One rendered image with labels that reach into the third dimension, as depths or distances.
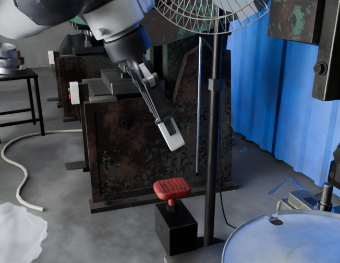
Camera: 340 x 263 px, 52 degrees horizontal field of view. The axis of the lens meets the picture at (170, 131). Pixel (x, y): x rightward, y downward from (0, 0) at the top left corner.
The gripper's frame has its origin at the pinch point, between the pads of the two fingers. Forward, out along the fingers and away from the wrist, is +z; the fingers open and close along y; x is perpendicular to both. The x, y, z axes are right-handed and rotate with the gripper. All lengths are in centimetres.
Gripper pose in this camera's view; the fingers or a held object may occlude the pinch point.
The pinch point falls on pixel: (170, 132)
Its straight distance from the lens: 66.6
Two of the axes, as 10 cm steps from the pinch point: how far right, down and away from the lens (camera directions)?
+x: 8.6, -4.9, 1.2
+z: 3.9, 8.1, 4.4
